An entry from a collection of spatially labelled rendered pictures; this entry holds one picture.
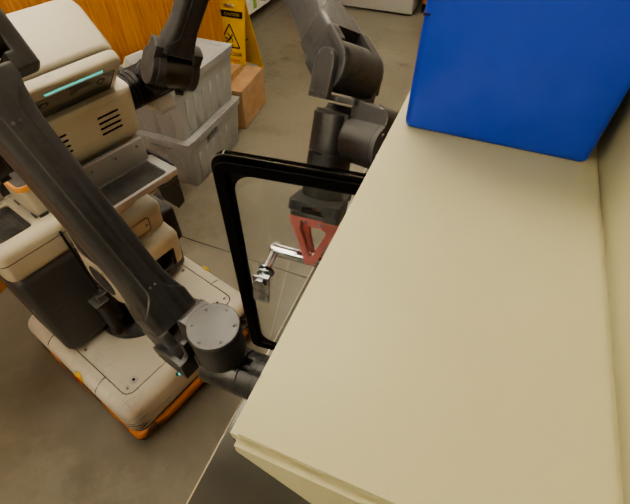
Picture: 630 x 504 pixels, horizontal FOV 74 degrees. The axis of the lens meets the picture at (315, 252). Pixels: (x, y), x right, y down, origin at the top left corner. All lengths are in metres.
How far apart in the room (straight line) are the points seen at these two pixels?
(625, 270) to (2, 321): 2.38
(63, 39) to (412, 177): 0.80
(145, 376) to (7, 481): 0.63
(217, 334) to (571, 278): 0.34
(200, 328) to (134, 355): 1.22
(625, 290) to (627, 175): 0.06
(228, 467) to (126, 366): 0.98
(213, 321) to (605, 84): 0.38
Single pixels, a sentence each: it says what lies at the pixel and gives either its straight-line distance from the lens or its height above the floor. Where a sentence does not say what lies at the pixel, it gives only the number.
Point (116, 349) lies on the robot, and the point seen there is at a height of 0.28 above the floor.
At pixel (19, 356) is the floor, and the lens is 2.26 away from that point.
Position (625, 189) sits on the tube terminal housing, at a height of 1.53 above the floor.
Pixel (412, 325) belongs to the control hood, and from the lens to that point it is 0.16.
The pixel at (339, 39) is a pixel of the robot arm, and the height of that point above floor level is 1.46.
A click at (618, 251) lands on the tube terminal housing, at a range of 0.21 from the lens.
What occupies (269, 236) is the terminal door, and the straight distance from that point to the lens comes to 0.51.
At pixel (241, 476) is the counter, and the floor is 0.94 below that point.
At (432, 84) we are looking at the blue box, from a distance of 0.25.
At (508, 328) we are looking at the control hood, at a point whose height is 1.51.
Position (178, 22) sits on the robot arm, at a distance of 0.95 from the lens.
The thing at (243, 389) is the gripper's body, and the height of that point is 1.18.
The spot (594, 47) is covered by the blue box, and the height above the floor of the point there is 1.57.
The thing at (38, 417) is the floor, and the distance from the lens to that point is 2.06.
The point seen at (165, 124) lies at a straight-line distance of 2.52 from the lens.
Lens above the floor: 1.64
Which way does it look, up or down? 48 degrees down
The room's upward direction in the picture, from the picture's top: straight up
